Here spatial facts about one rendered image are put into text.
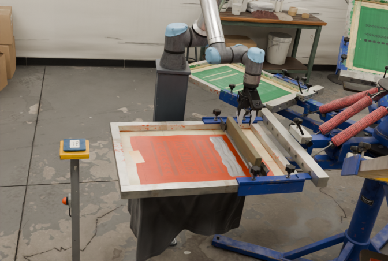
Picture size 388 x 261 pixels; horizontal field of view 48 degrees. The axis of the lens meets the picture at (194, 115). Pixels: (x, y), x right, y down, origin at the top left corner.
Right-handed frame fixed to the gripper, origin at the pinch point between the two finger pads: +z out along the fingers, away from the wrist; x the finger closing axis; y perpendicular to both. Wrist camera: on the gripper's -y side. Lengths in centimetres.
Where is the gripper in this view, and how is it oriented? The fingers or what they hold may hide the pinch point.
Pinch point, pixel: (245, 123)
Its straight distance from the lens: 203.4
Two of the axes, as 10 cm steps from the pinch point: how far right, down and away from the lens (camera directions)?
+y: -2.3, -4.4, 8.7
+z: -1.1, 9.0, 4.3
